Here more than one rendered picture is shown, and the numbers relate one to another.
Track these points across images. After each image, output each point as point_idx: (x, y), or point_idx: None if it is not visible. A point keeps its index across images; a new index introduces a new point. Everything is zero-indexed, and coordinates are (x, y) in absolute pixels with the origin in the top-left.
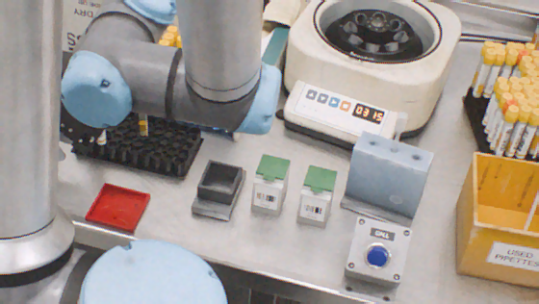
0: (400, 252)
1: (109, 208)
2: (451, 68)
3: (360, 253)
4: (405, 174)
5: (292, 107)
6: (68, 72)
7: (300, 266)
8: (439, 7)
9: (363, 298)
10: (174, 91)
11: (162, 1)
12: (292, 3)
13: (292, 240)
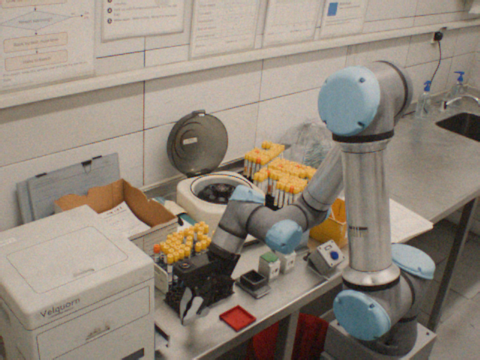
0: (337, 249)
1: (235, 320)
2: None
3: (329, 258)
4: None
5: None
6: (283, 232)
7: (309, 283)
8: (223, 172)
9: (335, 276)
10: (308, 217)
11: (262, 194)
12: (172, 203)
13: (294, 280)
